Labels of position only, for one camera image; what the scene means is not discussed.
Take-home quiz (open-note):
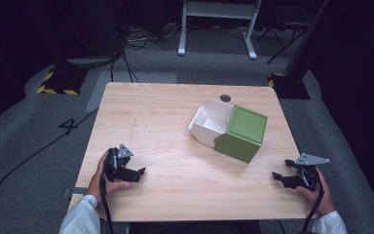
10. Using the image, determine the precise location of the grey tape strip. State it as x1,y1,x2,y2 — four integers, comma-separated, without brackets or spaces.
70,186,88,196

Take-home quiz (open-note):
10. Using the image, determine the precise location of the black yellow striped stand base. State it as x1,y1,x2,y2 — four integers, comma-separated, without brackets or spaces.
267,72,312,100
36,66,89,97

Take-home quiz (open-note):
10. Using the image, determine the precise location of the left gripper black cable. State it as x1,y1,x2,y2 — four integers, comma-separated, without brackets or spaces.
98,172,115,234

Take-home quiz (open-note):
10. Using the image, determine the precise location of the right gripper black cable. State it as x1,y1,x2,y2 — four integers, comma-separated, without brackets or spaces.
301,176,325,234

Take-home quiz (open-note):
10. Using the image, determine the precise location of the dark slanted stand pole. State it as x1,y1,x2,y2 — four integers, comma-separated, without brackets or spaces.
285,0,330,77

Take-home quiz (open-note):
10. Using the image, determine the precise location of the white desk frame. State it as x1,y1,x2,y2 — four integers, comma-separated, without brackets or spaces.
177,0,263,60

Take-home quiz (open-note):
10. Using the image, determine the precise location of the green box shell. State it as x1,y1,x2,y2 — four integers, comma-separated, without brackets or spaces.
213,104,269,164

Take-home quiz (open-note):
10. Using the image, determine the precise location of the black floor cable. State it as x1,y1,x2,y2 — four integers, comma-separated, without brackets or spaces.
0,106,99,215

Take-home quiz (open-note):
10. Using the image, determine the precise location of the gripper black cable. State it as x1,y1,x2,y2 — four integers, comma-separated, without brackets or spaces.
98,172,115,234
301,176,325,234

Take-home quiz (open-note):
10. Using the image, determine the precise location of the person's right hand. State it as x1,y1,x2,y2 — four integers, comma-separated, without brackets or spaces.
295,167,336,217

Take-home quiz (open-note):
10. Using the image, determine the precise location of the person's left hand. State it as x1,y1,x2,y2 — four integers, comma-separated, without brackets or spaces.
87,150,131,199

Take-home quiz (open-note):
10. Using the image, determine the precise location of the bundle of floor cables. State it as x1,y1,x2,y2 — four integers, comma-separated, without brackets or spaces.
123,22,184,51

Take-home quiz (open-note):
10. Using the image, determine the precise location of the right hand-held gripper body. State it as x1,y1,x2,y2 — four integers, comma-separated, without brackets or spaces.
284,153,331,192

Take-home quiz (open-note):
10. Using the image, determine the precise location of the white drawer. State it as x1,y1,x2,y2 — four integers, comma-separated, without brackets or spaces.
188,97,236,148

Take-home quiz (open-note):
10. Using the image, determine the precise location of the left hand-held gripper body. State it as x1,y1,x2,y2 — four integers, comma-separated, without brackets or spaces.
103,143,134,183

